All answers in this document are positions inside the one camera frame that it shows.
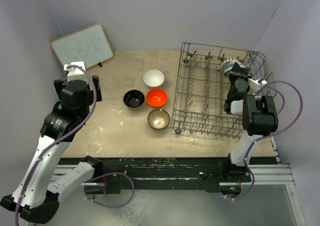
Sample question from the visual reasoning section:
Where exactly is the grey wire dish rack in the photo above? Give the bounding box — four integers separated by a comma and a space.
171, 42, 274, 138

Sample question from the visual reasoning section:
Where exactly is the brown glazed bowl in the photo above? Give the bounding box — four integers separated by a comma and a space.
147, 109, 170, 130

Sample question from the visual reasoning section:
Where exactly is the blue patterned bowl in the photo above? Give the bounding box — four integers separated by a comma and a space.
222, 60, 246, 77

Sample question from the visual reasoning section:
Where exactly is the yellow framed whiteboard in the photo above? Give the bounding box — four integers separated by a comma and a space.
50, 24, 114, 69

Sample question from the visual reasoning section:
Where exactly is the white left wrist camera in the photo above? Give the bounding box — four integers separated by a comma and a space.
63, 61, 89, 83

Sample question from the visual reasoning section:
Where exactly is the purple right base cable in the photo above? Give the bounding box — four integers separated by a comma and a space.
222, 165, 256, 200

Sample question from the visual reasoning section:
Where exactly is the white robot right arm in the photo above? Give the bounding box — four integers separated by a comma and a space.
222, 60, 279, 181

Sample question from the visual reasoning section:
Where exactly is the black glossy bowl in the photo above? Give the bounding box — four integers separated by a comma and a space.
123, 90, 145, 109

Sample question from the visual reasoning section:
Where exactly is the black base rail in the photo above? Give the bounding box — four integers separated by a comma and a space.
61, 155, 253, 194

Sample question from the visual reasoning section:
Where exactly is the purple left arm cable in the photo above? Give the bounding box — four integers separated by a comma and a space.
14, 64, 97, 226

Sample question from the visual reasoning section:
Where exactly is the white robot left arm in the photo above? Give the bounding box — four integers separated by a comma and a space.
0, 76, 103, 225

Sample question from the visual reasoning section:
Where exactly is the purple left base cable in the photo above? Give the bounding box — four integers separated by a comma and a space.
83, 171, 136, 208

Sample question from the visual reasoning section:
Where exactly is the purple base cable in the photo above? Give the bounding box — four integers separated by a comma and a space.
83, 171, 136, 208
222, 165, 256, 200

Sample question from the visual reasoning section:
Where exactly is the white orange rimmed striped bowl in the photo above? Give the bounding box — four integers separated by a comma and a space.
220, 57, 238, 66

